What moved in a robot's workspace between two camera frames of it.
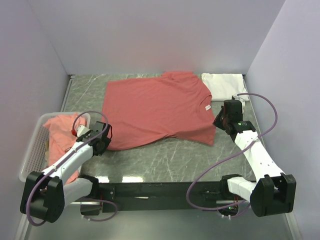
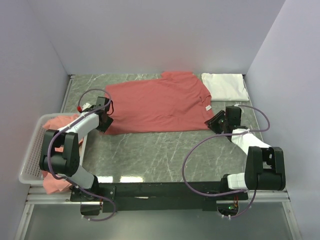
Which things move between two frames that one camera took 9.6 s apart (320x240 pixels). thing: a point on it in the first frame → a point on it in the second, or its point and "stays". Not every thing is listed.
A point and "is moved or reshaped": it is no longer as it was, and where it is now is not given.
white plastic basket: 35,159 stays
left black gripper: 85,136 → 106,122
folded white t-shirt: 224,86 stays
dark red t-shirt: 175,104 is moved or reshaped
